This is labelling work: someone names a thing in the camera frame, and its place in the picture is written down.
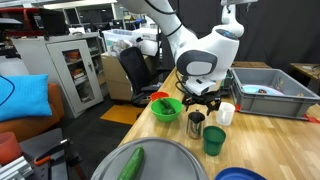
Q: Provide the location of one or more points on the grey plastic bin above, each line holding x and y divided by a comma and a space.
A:
266, 106

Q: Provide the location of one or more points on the white plastic cup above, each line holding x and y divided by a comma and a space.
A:
226, 116

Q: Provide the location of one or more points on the round grey tray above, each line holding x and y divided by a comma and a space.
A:
166, 163

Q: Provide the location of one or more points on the green plastic cup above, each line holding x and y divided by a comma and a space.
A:
213, 143

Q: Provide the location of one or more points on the red tape piece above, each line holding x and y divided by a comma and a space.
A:
237, 107
311, 118

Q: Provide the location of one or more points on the light blue plate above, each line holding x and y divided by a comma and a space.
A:
251, 90

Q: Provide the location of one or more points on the grey metal cabinet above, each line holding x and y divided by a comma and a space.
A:
33, 56

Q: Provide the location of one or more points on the aluminium extrusion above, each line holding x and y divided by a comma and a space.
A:
13, 170

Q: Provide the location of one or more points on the small dark green cucumber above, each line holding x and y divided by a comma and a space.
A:
166, 106

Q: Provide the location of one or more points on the wooden side table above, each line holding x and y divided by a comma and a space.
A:
305, 70

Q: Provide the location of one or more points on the green plastic bowl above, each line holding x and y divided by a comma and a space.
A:
158, 115

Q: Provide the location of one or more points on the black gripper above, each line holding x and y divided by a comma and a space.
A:
203, 98

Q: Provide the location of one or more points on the orange sofa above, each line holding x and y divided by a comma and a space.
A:
30, 128

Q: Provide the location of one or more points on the orange plastic bowl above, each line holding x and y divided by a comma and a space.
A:
156, 96

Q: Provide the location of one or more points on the small orange container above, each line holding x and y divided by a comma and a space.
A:
71, 55

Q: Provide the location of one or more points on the blue cushion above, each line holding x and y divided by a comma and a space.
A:
23, 96

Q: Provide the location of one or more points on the black office chair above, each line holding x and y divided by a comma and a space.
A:
133, 70

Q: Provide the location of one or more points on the stainless steel cup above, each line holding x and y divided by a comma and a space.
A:
195, 128

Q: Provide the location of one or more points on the red plastic cup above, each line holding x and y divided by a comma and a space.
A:
9, 148

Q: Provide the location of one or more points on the yellow floor mat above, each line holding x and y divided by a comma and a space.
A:
120, 115

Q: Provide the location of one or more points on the black curtain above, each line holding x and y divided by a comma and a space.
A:
283, 33

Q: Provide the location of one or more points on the small brown object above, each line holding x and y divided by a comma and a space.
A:
262, 91

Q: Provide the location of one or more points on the red black machine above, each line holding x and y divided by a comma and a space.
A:
20, 20

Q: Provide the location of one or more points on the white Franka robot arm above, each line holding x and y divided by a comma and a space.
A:
213, 46

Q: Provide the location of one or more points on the white box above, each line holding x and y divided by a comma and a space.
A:
148, 43

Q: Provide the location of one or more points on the clear storage bin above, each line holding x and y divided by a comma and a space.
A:
116, 40

